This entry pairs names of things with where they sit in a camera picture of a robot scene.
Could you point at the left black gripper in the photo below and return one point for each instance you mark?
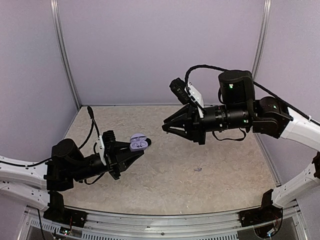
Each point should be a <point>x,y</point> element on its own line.
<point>116,159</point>

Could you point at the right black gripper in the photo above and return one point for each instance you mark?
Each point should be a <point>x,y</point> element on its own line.
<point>195,131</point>

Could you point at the purple round charging case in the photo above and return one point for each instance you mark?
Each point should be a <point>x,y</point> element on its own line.
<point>138,142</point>

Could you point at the purple earbud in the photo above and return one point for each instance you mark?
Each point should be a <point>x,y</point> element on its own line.
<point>198,169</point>

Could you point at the black earbud charging case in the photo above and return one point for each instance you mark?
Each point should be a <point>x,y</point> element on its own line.
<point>149,142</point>

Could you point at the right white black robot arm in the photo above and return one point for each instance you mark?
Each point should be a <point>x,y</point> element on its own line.
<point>238,109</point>

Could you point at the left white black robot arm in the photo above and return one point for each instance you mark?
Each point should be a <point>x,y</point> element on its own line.
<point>40,184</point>

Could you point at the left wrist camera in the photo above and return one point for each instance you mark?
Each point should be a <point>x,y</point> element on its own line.
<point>106,146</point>

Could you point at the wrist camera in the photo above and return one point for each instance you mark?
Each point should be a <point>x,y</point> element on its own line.
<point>188,94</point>
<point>106,146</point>

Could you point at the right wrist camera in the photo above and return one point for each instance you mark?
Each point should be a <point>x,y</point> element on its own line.
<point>188,94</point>

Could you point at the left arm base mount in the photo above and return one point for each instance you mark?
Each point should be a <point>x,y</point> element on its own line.
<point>57,212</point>

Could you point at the front aluminium rail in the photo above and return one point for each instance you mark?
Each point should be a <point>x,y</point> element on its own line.
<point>101,225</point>

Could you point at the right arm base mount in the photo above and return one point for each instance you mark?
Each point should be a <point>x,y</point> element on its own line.
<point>266,212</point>

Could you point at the left aluminium frame post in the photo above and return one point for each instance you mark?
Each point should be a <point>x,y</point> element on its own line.
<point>54,5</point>

